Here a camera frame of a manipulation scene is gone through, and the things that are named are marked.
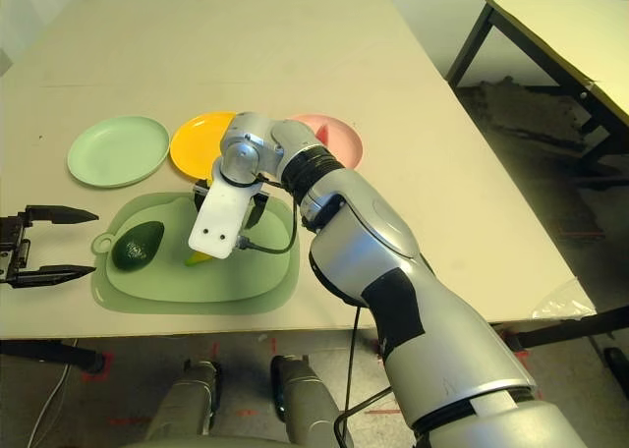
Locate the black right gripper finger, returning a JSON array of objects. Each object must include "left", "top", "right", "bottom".
[
  {"left": 192, "top": 183, "right": 209, "bottom": 219},
  {"left": 243, "top": 194, "right": 270, "bottom": 232}
]

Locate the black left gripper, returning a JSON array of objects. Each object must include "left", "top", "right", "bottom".
[{"left": 0, "top": 203, "right": 99, "bottom": 290}]

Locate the dark green avocado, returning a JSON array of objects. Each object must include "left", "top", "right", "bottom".
[{"left": 111, "top": 220, "right": 165, "bottom": 273}]

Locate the yellow plate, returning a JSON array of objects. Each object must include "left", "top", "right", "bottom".
[{"left": 169, "top": 111, "right": 240, "bottom": 180}]

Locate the green cutting board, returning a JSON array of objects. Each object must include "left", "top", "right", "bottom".
[{"left": 90, "top": 191, "right": 301, "bottom": 316}]

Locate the mint green plate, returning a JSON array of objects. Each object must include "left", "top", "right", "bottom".
[{"left": 67, "top": 115, "right": 171, "bottom": 190}]

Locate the black table foot bar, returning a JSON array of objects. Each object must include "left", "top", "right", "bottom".
[
  {"left": 505, "top": 305, "right": 629, "bottom": 354},
  {"left": 0, "top": 339, "right": 107, "bottom": 375}
]

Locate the pink plate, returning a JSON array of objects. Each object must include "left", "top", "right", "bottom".
[{"left": 287, "top": 113, "right": 364, "bottom": 172}]

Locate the grey robot right leg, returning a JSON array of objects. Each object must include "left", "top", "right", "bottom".
[{"left": 270, "top": 353, "right": 355, "bottom": 448}]

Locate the grey robot leg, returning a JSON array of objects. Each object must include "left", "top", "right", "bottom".
[
  {"left": 144, "top": 359, "right": 222, "bottom": 439},
  {"left": 270, "top": 353, "right": 355, "bottom": 448}
]

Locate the grey robot left leg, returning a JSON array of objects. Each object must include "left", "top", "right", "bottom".
[{"left": 144, "top": 359, "right": 222, "bottom": 439}]

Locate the grey robot torso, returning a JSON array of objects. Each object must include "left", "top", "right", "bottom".
[{"left": 117, "top": 432, "right": 315, "bottom": 448}]

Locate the clear plastic bag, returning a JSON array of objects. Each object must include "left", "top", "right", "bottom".
[{"left": 530, "top": 276, "right": 599, "bottom": 321}]

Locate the side table with black legs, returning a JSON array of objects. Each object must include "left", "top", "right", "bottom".
[{"left": 444, "top": 0, "right": 629, "bottom": 174}]

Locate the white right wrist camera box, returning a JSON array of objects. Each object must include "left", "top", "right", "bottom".
[{"left": 188, "top": 170, "right": 264, "bottom": 260}]

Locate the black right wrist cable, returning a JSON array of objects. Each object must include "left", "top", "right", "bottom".
[{"left": 235, "top": 192, "right": 394, "bottom": 448}]

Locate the white floor cable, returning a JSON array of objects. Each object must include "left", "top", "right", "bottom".
[{"left": 24, "top": 339, "right": 80, "bottom": 448}]

